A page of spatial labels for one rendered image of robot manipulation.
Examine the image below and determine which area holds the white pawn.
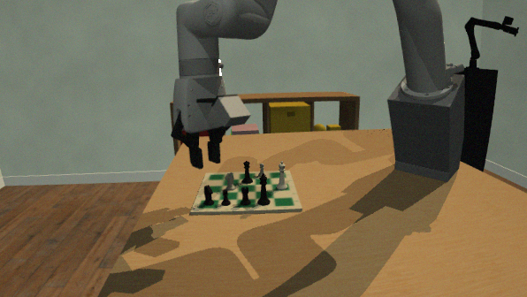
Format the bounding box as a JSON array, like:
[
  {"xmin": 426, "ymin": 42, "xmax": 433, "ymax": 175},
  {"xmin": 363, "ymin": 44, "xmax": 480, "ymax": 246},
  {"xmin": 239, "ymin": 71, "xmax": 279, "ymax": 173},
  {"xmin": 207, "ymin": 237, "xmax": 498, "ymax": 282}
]
[{"xmin": 258, "ymin": 164, "xmax": 266, "ymax": 177}]

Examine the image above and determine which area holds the green and white chessboard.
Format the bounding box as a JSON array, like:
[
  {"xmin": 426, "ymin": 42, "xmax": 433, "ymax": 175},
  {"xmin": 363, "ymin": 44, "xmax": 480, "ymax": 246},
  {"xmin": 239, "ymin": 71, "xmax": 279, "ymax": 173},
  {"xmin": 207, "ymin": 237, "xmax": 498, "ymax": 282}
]
[{"xmin": 190, "ymin": 171, "xmax": 302, "ymax": 215}]

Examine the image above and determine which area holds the white chess king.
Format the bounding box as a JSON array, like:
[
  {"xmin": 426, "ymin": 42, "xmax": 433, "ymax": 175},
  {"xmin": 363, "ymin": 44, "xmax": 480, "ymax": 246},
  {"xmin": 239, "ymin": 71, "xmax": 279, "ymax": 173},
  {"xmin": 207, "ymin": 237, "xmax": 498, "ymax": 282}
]
[{"xmin": 277, "ymin": 161, "xmax": 287, "ymax": 190}]

